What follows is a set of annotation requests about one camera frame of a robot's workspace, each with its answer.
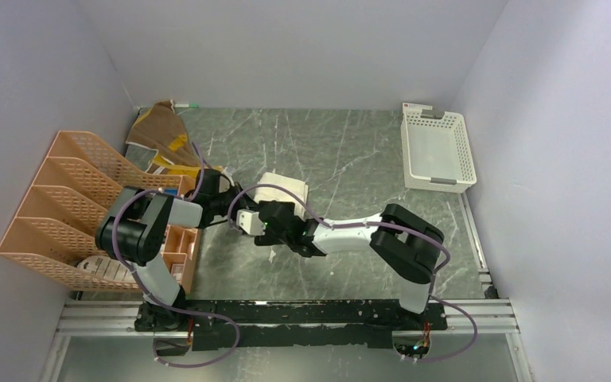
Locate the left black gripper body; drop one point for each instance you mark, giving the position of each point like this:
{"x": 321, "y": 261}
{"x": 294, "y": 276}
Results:
{"x": 222, "y": 202}

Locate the aluminium frame rails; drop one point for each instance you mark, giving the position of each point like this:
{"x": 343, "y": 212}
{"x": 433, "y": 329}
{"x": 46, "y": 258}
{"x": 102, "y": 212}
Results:
{"x": 98, "y": 342}

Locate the brown yellow cloth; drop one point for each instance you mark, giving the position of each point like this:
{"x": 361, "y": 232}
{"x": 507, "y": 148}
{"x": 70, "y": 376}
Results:
{"x": 160, "y": 129}

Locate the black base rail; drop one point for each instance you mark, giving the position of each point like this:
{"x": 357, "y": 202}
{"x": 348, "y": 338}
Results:
{"x": 222, "y": 323}

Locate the green tipped marker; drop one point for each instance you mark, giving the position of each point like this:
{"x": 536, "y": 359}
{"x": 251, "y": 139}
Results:
{"x": 185, "y": 105}

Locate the orange compartment tray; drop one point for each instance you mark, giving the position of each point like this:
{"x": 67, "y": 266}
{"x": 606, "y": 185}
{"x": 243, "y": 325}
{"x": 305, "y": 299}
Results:
{"x": 181, "y": 246}

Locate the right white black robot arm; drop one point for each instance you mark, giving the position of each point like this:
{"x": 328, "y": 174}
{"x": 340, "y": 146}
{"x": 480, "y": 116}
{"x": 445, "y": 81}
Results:
{"x": 408, "y": 244}

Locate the orange file organizer rack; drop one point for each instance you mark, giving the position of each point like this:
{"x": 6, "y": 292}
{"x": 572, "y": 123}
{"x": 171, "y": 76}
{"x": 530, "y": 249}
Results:
{"x": 54, "y": 227}

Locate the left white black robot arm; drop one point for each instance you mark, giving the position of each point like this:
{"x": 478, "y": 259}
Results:
{"x": 134, "y": 229}

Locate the white patterned pouch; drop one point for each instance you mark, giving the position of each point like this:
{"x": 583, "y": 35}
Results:
{"x": 106, "y": 268}

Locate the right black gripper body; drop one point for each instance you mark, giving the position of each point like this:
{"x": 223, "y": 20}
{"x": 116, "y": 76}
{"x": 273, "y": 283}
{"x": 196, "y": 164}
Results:
{"x": 270, "y": 238}

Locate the white towel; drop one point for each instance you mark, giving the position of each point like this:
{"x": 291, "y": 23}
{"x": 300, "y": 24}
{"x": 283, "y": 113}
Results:
{"x": 297, "y": 187}

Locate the white plastic basket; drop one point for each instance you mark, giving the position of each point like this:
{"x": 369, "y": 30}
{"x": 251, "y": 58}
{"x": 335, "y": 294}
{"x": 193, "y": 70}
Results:
{"x": 436, "y": 151}

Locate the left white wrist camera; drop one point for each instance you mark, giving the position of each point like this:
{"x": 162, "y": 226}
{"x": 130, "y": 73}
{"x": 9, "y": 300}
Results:
{"x": 250, "y": 223}

